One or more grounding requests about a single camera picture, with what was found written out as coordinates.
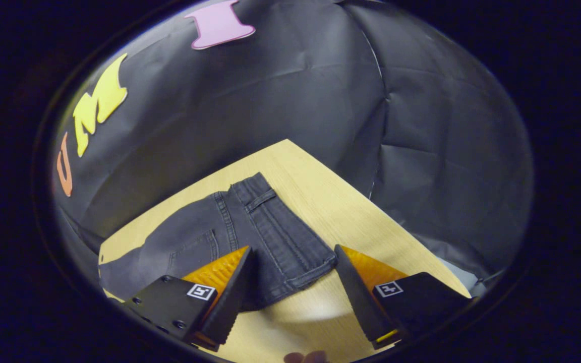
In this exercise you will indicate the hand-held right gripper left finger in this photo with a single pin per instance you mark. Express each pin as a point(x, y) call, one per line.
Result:
point(230, 307)

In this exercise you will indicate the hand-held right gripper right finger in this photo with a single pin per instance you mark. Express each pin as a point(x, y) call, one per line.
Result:
point(356, 297)

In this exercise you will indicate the dark grey jeans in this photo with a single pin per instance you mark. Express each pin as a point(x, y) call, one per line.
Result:
point(270, 237)

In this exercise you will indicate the black backdrop cloth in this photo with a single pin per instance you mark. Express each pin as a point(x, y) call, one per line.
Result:
point(270, 101)

